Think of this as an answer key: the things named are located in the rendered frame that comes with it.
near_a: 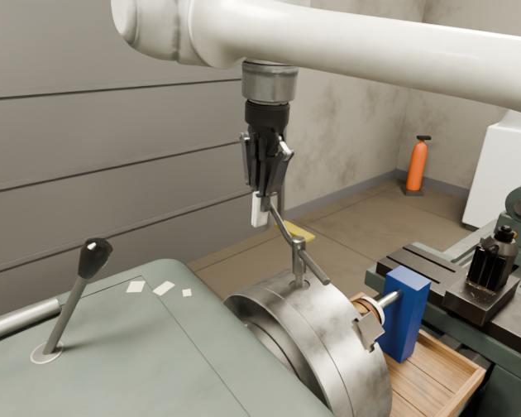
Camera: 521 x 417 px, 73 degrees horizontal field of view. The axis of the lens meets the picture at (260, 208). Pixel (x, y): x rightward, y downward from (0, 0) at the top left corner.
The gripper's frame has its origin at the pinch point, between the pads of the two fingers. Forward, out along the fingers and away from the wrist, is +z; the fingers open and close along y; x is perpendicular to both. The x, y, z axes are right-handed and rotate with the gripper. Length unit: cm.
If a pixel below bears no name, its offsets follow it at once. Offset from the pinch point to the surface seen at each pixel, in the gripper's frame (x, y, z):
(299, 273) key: 4.1, -15.8, 3.4
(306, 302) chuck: 5.5, -19.2, 6.2
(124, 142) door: -29, 169, 40
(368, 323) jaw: -3.0, -25.5, 10.2
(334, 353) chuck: 7.1, -26.9, 8.9
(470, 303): -46, -28, 26
